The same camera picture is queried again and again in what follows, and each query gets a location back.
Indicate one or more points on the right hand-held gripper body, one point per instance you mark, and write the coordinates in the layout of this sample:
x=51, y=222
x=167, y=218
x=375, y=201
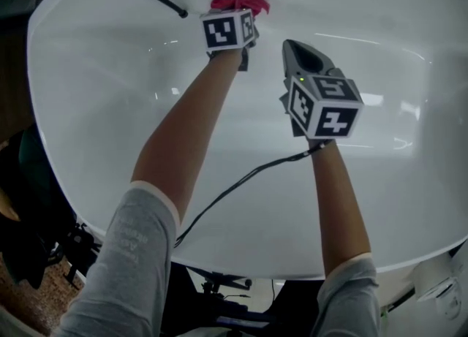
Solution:
x=329, y=123

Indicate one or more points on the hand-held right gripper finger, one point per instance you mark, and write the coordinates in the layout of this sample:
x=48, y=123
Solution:
x=326, y=65
x=289, y=61

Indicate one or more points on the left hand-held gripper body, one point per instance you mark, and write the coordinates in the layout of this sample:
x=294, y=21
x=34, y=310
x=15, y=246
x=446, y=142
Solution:
x=219, y=32

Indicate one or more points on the pink cloth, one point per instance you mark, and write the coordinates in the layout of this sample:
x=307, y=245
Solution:
x=252, y=1

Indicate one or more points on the white bathtub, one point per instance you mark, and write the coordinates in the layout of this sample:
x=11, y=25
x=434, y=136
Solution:
x=109, y=109

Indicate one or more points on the person's right forearm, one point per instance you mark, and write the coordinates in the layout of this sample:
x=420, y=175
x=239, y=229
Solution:
x=336, y=200

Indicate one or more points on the person's left forearm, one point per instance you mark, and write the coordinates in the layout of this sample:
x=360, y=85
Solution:
x=183, y=127

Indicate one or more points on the black metal stand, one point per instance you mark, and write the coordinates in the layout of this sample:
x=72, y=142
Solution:
x=398, y=299

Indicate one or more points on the person's grey shirt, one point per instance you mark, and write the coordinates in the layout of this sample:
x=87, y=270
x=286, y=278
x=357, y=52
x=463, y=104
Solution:
x=124, y=255

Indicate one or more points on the black office chair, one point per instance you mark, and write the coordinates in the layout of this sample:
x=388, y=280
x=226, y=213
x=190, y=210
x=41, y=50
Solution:
x=77, y=240

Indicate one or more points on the black chest camera harness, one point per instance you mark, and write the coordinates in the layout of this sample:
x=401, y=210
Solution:
x=226, y=284

